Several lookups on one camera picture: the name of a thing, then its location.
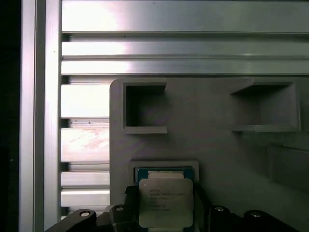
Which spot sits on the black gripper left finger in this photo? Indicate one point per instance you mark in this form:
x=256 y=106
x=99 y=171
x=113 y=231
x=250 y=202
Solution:
x=131 y=212

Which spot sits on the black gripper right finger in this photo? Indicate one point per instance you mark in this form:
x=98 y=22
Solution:
x=201 y=212

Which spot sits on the silver CPU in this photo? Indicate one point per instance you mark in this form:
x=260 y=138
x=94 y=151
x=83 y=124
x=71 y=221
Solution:
x=166 y=200

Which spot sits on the grey parts rack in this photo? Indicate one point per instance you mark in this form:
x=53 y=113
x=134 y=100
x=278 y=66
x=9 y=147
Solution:
x=205 y=145

